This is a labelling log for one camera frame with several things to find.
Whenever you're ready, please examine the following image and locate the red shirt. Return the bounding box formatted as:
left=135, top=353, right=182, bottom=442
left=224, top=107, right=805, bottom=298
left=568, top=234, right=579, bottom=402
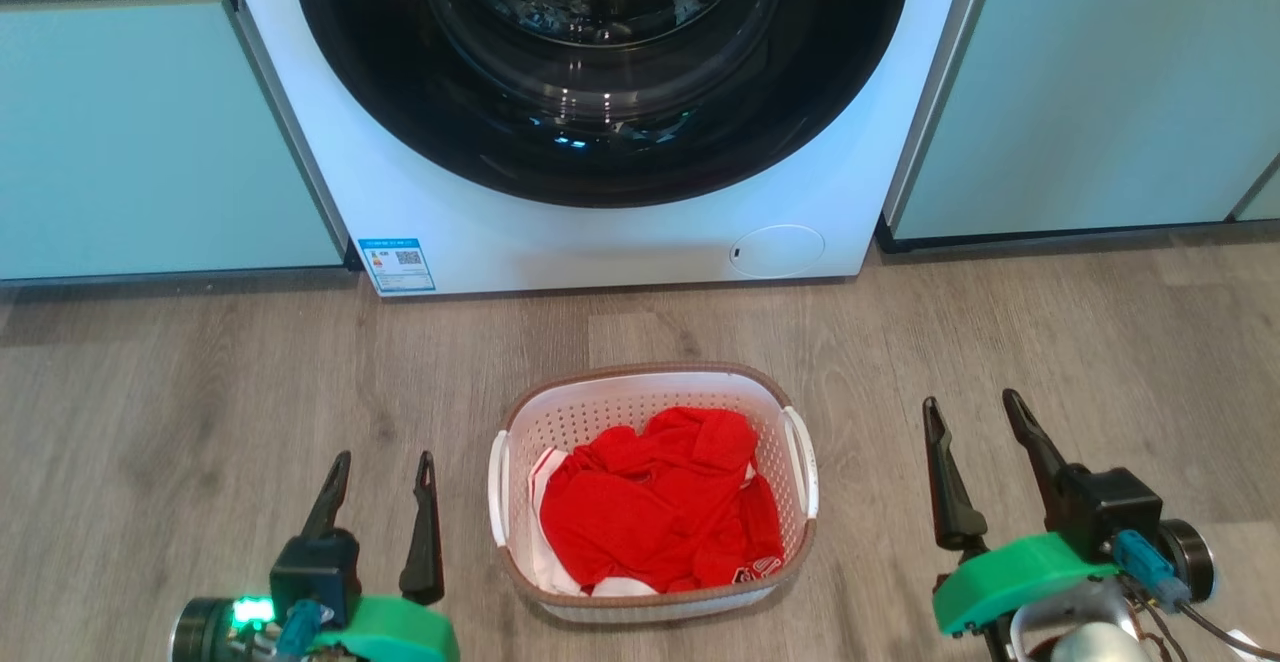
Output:
left=539, top=406, right=787, bottom=595

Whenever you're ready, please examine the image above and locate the blue left camera cable plug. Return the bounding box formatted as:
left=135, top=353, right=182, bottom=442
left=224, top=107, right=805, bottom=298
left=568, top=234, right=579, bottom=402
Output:
left=274, top=599, right=335, bottom=661

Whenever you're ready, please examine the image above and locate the round black glass washer door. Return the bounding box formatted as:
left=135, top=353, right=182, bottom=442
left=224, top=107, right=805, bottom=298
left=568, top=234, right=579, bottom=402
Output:
left=290, top=0, right=914, bottom=209

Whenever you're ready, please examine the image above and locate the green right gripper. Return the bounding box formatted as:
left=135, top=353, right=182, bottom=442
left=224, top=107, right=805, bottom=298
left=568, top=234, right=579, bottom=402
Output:
left=921, top=388, right=1122, bottom=639

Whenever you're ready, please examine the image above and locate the pale green cabinet door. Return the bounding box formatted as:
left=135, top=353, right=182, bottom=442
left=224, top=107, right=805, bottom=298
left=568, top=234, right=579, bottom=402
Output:
left=0, top=0, right=347, bottom=283
left=888, top=0, right=1280, bottom=243
left=1234, top=156, right=1280, bottom=223

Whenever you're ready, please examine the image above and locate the white front-load washing machine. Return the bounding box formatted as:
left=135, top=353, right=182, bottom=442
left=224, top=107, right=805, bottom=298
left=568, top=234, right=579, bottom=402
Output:
left=215, top=0, right=1001, bottom=298

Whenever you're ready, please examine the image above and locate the blue energy label sticker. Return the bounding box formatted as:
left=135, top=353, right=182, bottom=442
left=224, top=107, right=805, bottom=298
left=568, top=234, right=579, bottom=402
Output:
left=358, top=237, right=438, bottom=295

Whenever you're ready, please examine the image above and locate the round white filter cover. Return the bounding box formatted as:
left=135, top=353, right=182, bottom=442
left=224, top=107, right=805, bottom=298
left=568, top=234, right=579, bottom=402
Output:
left=728, top=225, right=827, bottom=280

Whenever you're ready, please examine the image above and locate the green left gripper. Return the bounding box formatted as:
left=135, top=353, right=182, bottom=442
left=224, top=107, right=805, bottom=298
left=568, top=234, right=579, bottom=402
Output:
left=300, top=450, right=462, bottom=662

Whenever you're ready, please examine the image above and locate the blue camera cable plug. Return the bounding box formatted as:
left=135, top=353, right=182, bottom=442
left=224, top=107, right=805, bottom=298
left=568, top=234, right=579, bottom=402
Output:
left=1112, top=529, right=1193, bottom=614
left=274, top=599, right=335, bottom=661

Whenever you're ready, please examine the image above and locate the blue right camera cable plug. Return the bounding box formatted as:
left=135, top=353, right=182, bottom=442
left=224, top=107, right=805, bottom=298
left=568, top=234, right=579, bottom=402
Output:
left=1112, top=529, right=1193, bottom=614

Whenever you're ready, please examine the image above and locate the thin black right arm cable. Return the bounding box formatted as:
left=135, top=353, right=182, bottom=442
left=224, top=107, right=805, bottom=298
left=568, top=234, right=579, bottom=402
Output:
left=1180, top=602, right=1280, bottom=662

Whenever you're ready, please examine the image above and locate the white perforated laundry basket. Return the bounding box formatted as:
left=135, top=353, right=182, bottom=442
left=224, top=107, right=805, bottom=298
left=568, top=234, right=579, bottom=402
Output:
left=487, top=362, right=821, bottom=625

